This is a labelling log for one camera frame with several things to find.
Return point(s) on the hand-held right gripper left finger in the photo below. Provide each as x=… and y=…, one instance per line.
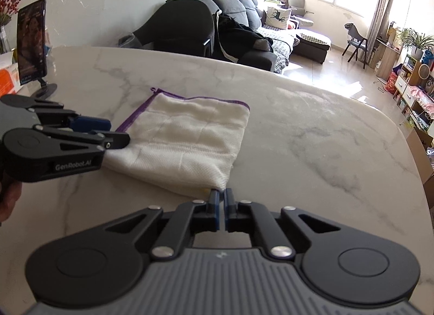
x=214, y=206

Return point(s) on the grey recliner chair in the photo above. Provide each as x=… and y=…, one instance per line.
x=300, y=8

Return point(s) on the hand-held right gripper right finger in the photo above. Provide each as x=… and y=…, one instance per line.
x=228, y=206

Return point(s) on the black round phone stand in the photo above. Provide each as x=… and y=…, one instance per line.
x=45, y=90

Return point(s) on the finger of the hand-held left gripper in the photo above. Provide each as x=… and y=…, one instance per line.
x=91, y=124
x=115, y=140

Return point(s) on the white deer print pillow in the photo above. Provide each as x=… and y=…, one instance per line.
x=278, y=17

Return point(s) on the orange box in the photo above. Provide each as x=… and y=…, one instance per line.
x=8, y=79

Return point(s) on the cardboard box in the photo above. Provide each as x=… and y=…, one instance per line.
x=422, y=162

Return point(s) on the grey curtain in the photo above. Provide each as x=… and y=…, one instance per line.
x=383, y=3

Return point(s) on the wooden shelf cabinet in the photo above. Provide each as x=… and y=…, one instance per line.
x=408, y=84

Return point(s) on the wooden desk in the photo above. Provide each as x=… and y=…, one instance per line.
x=388, y=59

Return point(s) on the dark grey sofa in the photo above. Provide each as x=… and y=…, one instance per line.
x=305, y=43

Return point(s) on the chair covered by black jacket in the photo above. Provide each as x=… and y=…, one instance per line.
x=176, y=26

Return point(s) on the dark wooden chair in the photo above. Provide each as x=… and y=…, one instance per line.
x=356, y=40

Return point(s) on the pink cloth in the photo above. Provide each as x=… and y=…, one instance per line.
x=423, y=98

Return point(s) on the round white fan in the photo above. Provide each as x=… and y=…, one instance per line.
x=424, y=72

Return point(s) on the green potted plant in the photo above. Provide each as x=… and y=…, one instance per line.
x=415, y=43

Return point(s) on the black clothing pile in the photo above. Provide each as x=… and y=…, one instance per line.
x=240, y=40

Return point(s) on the white towel with purple edge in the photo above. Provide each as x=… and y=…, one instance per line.
x=183, y=138

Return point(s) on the red bag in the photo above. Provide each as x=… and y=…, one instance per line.
x=390, y=82

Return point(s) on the black smartphone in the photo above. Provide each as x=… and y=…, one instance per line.
x=32, y=43

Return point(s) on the person's left hand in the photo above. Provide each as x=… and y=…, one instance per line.
x=10, y=196

